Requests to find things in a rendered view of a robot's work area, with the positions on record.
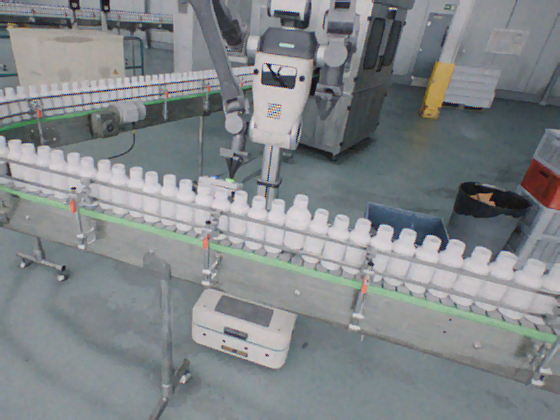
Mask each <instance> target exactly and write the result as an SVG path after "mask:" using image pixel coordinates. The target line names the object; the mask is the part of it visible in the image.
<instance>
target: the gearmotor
mask: <svg viewBox="0 0 560 420"><path fill-rule="evenodd" d="M90 117H91V125H92V132H93V137H94V139H98V138H99V137H100V138H101V139H105V138H109V137H113V136H117V135H119V134H118V125H119V124H123V123H129V122H132V125H133V139H134V141H133V145H132V146H131V148H130V149H129V150H128V151H126V153H128V152H129V151H130V150H131V149H132V148H133V146H134V144H135V126H134V125H135V121H138V120H141V119H144V118H145V117H146V108H145V106H144V105H143V103H142V102H140V101H138V100H136V101H129V102H120V103H116V104H111V105H110V106H109V105H108V107H107V110H101V111H96V112H93V113H90ZM126 153H124V154H122V155H125V154H126Z"/></svg>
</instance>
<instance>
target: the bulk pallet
mask: <svg viewBox="0 0 560 420"><path fill-rule="evenodd" d="M454 63H456V66H455V69H454V72H453V75H452V77H451V80H450V82H449V85H448V88H447V90H446V93H445V96H444V99H443V102H442V103H445V104H452V105H456V107H455V106H448V105H441V106H443V107H450V108H456V109H462V110H469V111H475V112H482V113H487V112H488V110H489V107H490V104H491V102H492V99H493V97H494V94H495V92H494V89H495V87H496V86H497V83H498V80H499V79H500V78H501V77H500V75H501V72H502V71H503V69H499V68H496V67H494V66H491V65H486V64H478V63H471V62H463V61H454ZM449 102H452V103H449ZM464 107H471V108H477V109H480V110H473V109H467V108H464Z"/></svg>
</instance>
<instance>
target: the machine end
mask: <svg viewBox="0 0 560 420"><path fill-rule="evenodd" d="M330 1H331V0H311V4H312V6H311V15H310V19H309V20H308V21H303V20H298V27H297V28H298V30H304V31H314V32H315V35H316V38H317V41H318V44H328V37H323V32H324V22H325V15H326V14H328V11H329V5H330ZM356 2H357V3H356V12H355V14H358V15H361V17H360V23H361V24H360V31H359V38H358V44H357V51H356V54H355V57H354V61H353V66H352V69H351V72H350V76H349V77H348V78H343V81H342V82H345V83H344V89H343V90H344V91H343V94H342V95H341V97H340V99H339V100H338V102H337V104H336V105H335V107H333V109H332V112H331V114H330V115H329V117H328V118H327V119H326V121H322V120H320V119H319V116H320V115H319V110H318V107H317V103H316V100H315V96H314V95H315V91H316V90H311V91H309V94H308V99H307V102H306V104H305V107H304V109H303V112H302V115H301V116H302V117H303V127H302V132H301V137H300V140H299V143H300V144H306V145H309V146H312V147H315V148H319V149H321V150H324V151H327V152H331V153H332V157H329V160H330V161H337V158H335V157H334V155H338V154H339V153H341V152H343V151H344V150H345V149H347V148H348V149H350V150H356V147H354V146H353V145H354V144H355V143H358V142H359V141H361V140H363V139H364V140H367V141H370V138H369V136H370V134H372V133H374V131H376V128H377V126H379V122H378V121H379V117H380V114H381V110H382V107H383V104H384V99H385V96H386V94H387V93H386V90H387V87H390V86H392V83H389V79H390V75H391V73H393V69H392V68H393V65H394V61H395V57H396V54H397V51H398V47H399V43H400V39H401V37H402V33H403V25H406V22H405V19H406V15H407V10H413V6H414V2H415V0H356ZM283 25H284V19H278V18H273V27H283Z"/></svg>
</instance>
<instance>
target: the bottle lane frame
mask: <svg viewBox="0 0 560 420"><path fill-rule="evenodd" d="M0 198H1V199H2V202H3V205H4V206H6V207H9V208H12V210H11V211H9V212H7V213H6V216H7V219H8V223H4V222H1V221H0V222H1V226H0V227H1V228H4V229H8V230H11V231H17V232H20V233H23V234H27V235H29V236H33V237H36V238H39V239H42V240H45V241H48V242H55V243H57V244H61V245H64V246H67V247H71V248H73V249H77V250H79V249H78V246H79V240H78V239H77V238H76V235H77V233H78V232H77V227H76V220H75V215H74V214H72V212H71V208H70V204H66V205H64V204H63V203H60V202H57V201H56V200H54V201H53V200H49V199H47V197H46V198H43V197H39V196H38V195H32V194H28V193H25V192H20V191H14V190H12V189H8V188H4V187H2V186H0ZM79 208H80V215H81V220H82V227H83V232H84V233H86V232H87V231H89V230H90V229H91V228H92V225H91V220H95V221H96V222H97V228H95V229H94V231H97V232H98V237H99V240H95V241H94V242H93V243H91V244H90V245H89V249H88V250H87V251H86V253H92V254H96V255H98V256H101V257H105V258H108V259H111V260H114V261H117V262H121V263H124V264H130V265H133V266H136V267H139V268H142V269H143V256H144V255H145V254H147V253H149V254H152V255H155V256H159V257H162V258H165V259H166V260H167V261H168V262H169V263H170V277H174V278H176V279H179V280H183V281H186V282H188V283H192V284H195V285H199V286H202V281H203V274H202V272H203V266H204V249H203V247H202V242H201V241H200V239H199V238H198V236H197V237H189V236H187V233H188V232H187V233H186V234H185V235H182V234H178V233H176V230H175V231H174V232H171V231H168V230H165V229H164V228H165V227H166V226H165V227H164V228H163V229H161V228H157V227H154V226H155V225H153V226H147V225H144V222H143V223H142V224H140V223H137V222H134V219H133V220H132V221H129V220H126V219H124V217H125V216H124V217H122V218H119V217H115V216H113V215H114V214H113V215H105V214H103V213H104V212H105V211H104V212H102V213H99V212H95V211H94V209H93V210H88V209H85V207H83V208H81V207H79ZM220 242H221V241H219V242H218V243H217V244H216V243H213V242H211V243H210V261H209V268H212V265H213V264H214V262H215V261H214V257H215V253H217V254H220V255H221V258H220V262H218V263H217V264H216V265H219V266H220V272H219V273H217V274H216V275H215V277H214V278H213V280H212V281H211V283H212V286H210V287H208V288H211V289H213V290H217V291H220V292H223V293H226V294H229V295H233V296H235V297H238V298H245V299H247V300H251V301H254V302H257V303H260V304H263V305H266V306H270V307H272V308H276V309H279V310H282V311H285V312H291V313H295V314H297V315H300V316H304V317H307V318H310V319H313V320H316V321H320V322H322V323H325V324H329V325H332V326H335V327H341V328H344V329H348V328H349V326H348V325H349V322H350V319H351V316H352V313H353V310H354V307H355V304H356V301H357V298H358V295H359V291H360V290H359V289H360V286H361V282H358V281H356V277H354V279H353V280H351V279H347V278H344V277H343V275H342V274H341V275H340V276H337V275H331V274H330V273H329V271H327V273H323V272H320V271H317V270H316V267H315V268H314V269H309V268H306V267H304V264H303V263H302V265H301V266H299V265H295V264H292V263H291V260H289V262H285V261H282V260H279V257H278V258H277V259H276V260H275V259H271V258H268V257H267V254H265V255H264V256H261V255H258V254H255V250H254V251H253V252H252V253H250V252H248V251H244V250H243V248H241V249H236V248H231V246H232V244H231V245H230V246H229V247H226V246H223V245H220ZM365 295H369V297H368V300H367V302H366V303H364V304H363V307H365V308H364V311H363V314H362V315H363V319H362V318H361V321H360V324H359V326H360V330H357V333H360V334H363V335H366V336H369V337H373V338H376V339H378V340H382V341H385V342H388V343H391V344H394V345H398V346H401V347H407V348H410V349H413V350H417V351H420V352H422V353H426V354H429V355H433V356H436V357H438V358H442V359H445V360H448V361H452V362H455V363H457V364H461V365H464V366H467V367H471V368H474V369H477V370H480V371H483V372H487V373H490V374H493V375H496V376H499V377H502V378H506V379H509V380H512V381H516V382H518V383H522V384H525V383H526V382H527V376H528V375H529V374H532V373H533V370H532V368H533V366H534V365H531V363H532V362H533V359H534V357H535V356H538V357H540V356H541V354H539V351H540V349H541V348H542V346H543V345H544V344H545V345H549V346H552V345H551V344H552V343H553V342H554V341H555V340H556V338H557V337H558V336H556V335H555V334H554V332H553V331H552V334H548V333H546V332H542V331H539V330H538V329H537V327H536V326H535V329H531V328H527V327H523V326H522V325H521V323H520V322H519V324H518V325H517V324H513V323H509V322H506V321H504V319H503V318H502V317H501V318H502V319H501V320H499V319H495V318H491V317H489V316H488V315H487V314H486V313H485V315H481V314H477V313H474V312H472V311H471V309H470V311H469V312H468V311H463V310H460V309H457V307H456V305H454V308H452V307H449V306H446V305H443V304H442V303H441V301H440V300H439V303H435V302H431V301H428V300H427V298H426V296H424V299H421V298H417V297H414V296H412V293H411V292H410V294H409V295H407V294H403V293H400V292H398V291H397V289H395V291H389V290H386V289H384V287H383V285H381V288H379V287H375V286H372V285H370V286H369V287H368V289H367V290H366V292H365ZM549 367H550V368H551V370H552V374H551V375H550V376H546V378H545V379H544V380H543V386H542V388H538V389H542V390H544V391H547V392H551V393H554V394H558V395H560V350H559V351H558V353H557V354H556V356H555V358H554V360H552V362H551V363H550V364H549Z"/></svg>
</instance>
